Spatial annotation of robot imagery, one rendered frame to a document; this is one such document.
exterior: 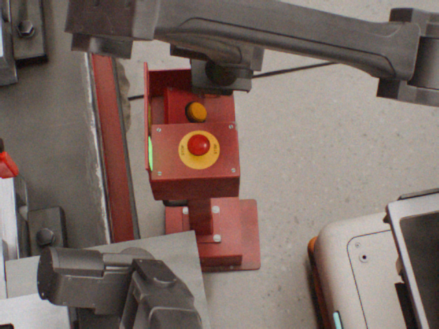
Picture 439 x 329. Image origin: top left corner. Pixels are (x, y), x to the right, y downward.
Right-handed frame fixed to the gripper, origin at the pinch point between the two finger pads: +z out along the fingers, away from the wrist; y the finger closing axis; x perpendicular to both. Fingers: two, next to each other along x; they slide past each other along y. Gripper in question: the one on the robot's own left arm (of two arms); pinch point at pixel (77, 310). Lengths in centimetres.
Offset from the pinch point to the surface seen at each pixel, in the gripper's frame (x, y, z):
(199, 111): 34, -38, 14
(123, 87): 55, -81, 86
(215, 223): 65, -32, 65
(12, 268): -6.3, -7.4, 5.6
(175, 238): 13.1, -7.6, -5.7
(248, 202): 81, -39, 70
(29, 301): -4.8, -2.4, 4.4
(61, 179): 5.2, -23.7, 13.6
